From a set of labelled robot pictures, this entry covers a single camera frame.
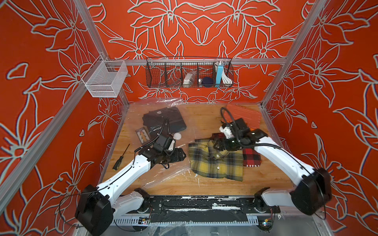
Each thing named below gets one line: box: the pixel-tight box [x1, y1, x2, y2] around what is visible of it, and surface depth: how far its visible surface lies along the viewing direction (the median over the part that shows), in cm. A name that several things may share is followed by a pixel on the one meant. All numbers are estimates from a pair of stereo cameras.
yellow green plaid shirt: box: [188, 138, 244, 182], surface depth 85 cm
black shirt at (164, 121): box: [142, 106, 187, 136], surface depth 109 cm
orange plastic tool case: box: [222, 104, 261, 131], surface depth 107 cm
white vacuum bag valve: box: [173, 132, 182, 141], surface depth 101 cm
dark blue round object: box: [201, 76, 214, 88], surface depth 97 cm
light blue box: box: [215, 62, 224, 85], surface depth 90 cm
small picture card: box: [135, 126, 151, 146], surface depth 102 cm
